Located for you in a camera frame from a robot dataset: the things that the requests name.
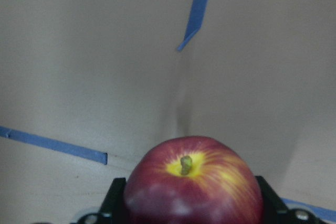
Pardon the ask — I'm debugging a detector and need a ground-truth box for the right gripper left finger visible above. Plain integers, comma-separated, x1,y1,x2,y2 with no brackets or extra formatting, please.
70,178,127,224

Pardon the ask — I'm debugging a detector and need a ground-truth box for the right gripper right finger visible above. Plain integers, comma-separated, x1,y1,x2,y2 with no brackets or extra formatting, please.
255,176,328,224

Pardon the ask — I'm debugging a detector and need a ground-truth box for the dark red apple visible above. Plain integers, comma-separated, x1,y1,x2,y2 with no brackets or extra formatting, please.
123,136,264,223

